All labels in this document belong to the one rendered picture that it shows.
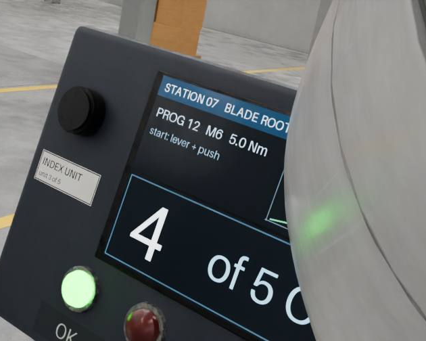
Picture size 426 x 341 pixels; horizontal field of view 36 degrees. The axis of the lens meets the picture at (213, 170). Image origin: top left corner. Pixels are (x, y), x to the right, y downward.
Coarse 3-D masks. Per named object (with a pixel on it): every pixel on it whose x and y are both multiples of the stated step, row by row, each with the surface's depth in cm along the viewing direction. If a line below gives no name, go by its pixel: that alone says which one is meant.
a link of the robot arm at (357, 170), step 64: (384, 0) 8; (320, 64) 11; (384, 64) 8; (320, 128) 11; (384, 128) 8; (320, 192) 12; (384, 192) 9; (320, 256) 13; (384, 256) 10; (320, 320) 14; (384, 320) 11
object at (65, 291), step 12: (72, 276) 37; (84, 276) 37; (96, 276) 37; (72, 288) 37; (84, 288) 37; (96, 288) 37; (72, 300) 37; (84, 300) 37; (96, 300) 37; (84, 312) 37
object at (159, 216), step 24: (144, 192) 36; (168, 192) 35; (120, 216) 37; (144, 216) 36; (168, 216) 35; (192, 216) 34; (120, 240) 37; (144, 240) 36; (168, 240) 35; (120, 264) 36; (144, 264) 36; (168, 264) 35; (168, 288) 35
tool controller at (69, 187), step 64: (64, 64) 41; (128, 64) 38; (192, 64) 36; (64, 128) 38; (128, 128) 37; (192, 128) 35; (256, 128) 33; (64, 192) 39; (192, 192) 35; (256, 192) 33; (0, 256) 42; (64, 256) 39; (192, 256) 34; (256, 256) 32; (64, 320) 38; (192, 320) 34; (256, 320) 32
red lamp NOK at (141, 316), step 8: (136, 304) 35; (144, 304) 35; (152, 304) 35; (128, 312) 36; (136, 312) 35; (144, 312) 35; (152, 312) 35; (160, 312) 35; (128, 320) 35; (136, 320) 35; (144, 320) 34; (152, 320) 34; (160, 320) 34; (128, 328) 35; (136, 328) 34; (144, 328) 34; (152, 328) 34; (160, 328) 34; (128, 336) 35; (136, 336) 34; (144, 336) 34; (152, 336) 34; (160, 336) 34
